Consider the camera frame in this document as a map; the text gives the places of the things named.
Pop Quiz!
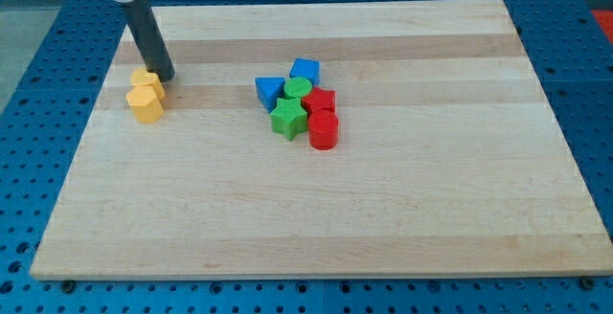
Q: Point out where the red cylinder block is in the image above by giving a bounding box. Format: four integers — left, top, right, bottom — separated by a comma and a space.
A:
307, 110, 339, 150

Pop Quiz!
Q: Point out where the green star block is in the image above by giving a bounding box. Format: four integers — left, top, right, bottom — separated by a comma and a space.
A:
270, 98, 307, 141

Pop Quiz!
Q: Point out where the red star block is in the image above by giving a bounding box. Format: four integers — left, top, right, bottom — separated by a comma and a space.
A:
301, 86, 336, 115

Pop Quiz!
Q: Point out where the green cylinder block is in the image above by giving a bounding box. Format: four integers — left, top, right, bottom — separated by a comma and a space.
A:
284, 77, 313, 100

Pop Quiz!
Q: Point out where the blue triangle block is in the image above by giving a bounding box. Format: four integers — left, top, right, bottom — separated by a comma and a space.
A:
255, 77, 285, 113

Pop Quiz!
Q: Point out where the blue cube block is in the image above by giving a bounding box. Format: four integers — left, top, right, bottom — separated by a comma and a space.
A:
289, 57, 320, 86

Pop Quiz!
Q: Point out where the light wooden board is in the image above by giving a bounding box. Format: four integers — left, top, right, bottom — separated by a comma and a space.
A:
31, 0, 612, 280

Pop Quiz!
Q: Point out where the yellow hexagon block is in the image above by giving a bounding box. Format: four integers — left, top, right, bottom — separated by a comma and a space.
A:
125, 86, 165, 123

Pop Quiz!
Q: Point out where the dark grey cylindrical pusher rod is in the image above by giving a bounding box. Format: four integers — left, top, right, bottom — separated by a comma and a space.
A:
120, 0, 175, 82

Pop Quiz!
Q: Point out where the yellow heart block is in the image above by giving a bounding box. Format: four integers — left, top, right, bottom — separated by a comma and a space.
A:
130, 67, 166, 100

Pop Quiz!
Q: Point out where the red object at right edge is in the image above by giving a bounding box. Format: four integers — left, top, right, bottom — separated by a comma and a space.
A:
591, 10, 613, 43

